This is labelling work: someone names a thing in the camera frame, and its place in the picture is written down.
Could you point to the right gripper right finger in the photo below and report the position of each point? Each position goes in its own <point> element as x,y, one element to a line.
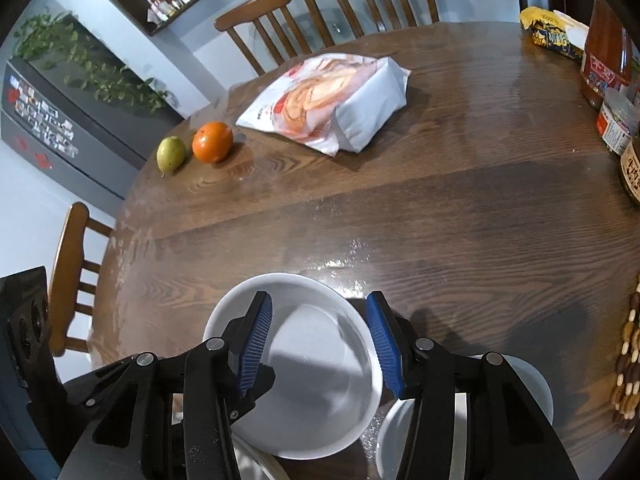
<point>508,436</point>

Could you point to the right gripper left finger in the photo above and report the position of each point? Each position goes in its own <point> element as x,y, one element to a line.
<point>170,418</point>

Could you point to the small white ramekin bowl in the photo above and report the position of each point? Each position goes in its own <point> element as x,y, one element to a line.
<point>395,426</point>

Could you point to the medium white bowl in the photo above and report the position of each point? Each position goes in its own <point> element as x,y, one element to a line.
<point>328,381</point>

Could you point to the wooden bead trivet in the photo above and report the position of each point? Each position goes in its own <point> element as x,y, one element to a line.
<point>624,397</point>

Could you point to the green pear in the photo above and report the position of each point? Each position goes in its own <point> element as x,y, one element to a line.
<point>170,155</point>

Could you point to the grey refrigerator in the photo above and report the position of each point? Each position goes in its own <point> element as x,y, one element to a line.
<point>93,149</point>

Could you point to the orange fruit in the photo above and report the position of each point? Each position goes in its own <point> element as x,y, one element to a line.
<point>212,142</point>

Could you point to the dark lid sauce jar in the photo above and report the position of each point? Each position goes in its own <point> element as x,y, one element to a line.
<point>630,170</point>

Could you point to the small white label jar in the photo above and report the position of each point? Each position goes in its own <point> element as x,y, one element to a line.
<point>618,121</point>

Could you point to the white bread bag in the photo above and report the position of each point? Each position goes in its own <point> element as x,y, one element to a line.
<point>332,102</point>

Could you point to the hanging green vine plant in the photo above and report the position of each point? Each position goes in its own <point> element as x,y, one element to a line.
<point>59,41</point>

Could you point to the red sauce bottle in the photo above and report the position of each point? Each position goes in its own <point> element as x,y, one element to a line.
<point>606,62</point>

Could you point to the yellow snack packet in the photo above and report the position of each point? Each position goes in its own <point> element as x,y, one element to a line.
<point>555,31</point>

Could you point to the wooden chair back left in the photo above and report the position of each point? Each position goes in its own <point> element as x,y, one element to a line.
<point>276,27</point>

